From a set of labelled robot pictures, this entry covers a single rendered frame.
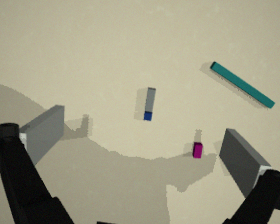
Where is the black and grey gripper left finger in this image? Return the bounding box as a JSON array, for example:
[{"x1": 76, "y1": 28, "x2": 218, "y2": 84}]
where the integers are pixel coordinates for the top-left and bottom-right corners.
[{"x1": 0, "y1": 105, "x2": 74, "y2": 224}]

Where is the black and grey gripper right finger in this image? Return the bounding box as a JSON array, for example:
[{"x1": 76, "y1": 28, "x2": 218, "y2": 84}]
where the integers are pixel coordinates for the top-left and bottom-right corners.
[{"x1": 219, "y1": 128, "x2": 280, "y2": 224}]

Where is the turquoise rod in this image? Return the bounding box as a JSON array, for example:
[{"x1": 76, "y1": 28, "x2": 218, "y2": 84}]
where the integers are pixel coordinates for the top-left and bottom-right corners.
[{"x1": 210, "y1": 61, "x2": 275, "y2": 109}]

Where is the short magenta rod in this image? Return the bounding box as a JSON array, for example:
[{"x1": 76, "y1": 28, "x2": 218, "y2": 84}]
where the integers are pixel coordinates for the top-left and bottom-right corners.
[{"x1": 192, "y1": 142, "x2": 203, "y2": 158}]

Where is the small blue block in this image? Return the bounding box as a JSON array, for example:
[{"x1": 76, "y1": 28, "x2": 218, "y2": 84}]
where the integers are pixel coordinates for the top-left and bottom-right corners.
[{"x1": 144, "y1": 111, "x2": 152, "y2": 121}]

